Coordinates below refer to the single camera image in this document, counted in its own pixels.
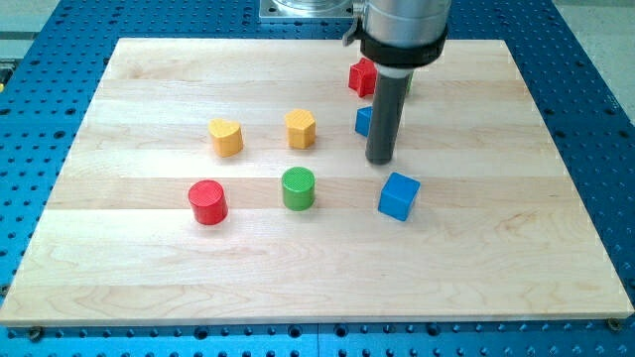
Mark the green block behind rod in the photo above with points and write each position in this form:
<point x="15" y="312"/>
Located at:
<point x="409" y="83"/>

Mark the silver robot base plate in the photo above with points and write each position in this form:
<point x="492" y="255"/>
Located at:
<point x="287" y="10"/>

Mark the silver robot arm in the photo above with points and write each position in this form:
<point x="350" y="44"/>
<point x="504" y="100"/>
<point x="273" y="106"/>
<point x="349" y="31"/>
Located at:
<point x="399" y="35"/>

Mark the blue perforated metal table plate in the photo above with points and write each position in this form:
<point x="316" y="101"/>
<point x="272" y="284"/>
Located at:
<point x="576" y="57"/>

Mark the yellow hexagon block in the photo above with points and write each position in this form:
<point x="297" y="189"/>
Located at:
<point x="301" y="128"/>

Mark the light wooden board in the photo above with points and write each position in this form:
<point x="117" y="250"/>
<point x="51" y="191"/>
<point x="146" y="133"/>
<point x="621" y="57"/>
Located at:
<point x="497" y="230"/>

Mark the yellow heart block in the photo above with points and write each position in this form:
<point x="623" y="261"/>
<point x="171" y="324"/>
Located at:
<point x="226" y="137"/>

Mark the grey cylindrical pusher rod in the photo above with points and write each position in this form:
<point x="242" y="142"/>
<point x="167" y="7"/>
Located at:
<point x="387" y="107"/>

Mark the green cylinder block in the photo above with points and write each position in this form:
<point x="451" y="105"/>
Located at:
<point x="298" y="184"/>

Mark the blue cube block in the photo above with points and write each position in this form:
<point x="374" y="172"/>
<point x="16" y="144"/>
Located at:
<point x="398" y="195"/>

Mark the red star block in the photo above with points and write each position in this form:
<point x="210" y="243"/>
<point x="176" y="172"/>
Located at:
<point x="362" y="77"/>

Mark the red cylinder block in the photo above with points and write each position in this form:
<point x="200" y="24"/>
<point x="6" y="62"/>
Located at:
<point x="208" y="202"/>

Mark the small blue block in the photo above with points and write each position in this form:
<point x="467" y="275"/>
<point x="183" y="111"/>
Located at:
<point x="363" y="120"/>

